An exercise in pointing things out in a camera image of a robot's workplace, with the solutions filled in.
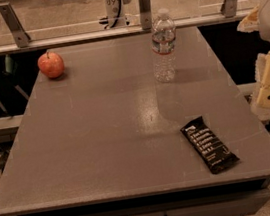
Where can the clear plastic water bottle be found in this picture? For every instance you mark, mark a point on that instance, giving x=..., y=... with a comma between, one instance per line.
x=163, y=46

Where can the black snack bar wrapper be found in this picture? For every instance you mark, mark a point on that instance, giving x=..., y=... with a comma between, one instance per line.
x=212, y=150

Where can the red apple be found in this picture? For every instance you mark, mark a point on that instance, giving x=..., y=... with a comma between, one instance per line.
x=51, y=64

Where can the metal rail bar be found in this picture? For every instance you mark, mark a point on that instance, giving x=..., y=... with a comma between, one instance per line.
x=116, y=33

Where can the middle metal bracket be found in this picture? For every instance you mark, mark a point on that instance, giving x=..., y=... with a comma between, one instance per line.
x=145, y=14

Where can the left metal bracket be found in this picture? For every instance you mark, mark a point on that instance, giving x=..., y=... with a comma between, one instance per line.
x=20, y=36

